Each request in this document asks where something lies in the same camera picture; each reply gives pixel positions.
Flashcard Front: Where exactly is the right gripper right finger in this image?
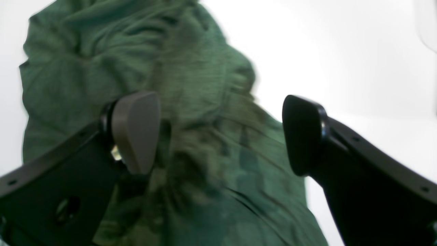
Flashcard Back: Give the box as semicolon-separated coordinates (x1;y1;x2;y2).
282;95;437;246

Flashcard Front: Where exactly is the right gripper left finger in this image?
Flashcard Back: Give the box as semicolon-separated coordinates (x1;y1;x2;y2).
0;91;160;246

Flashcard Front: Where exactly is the dark green t-shirt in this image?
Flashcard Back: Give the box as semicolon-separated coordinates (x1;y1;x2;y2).
20;0;328;246

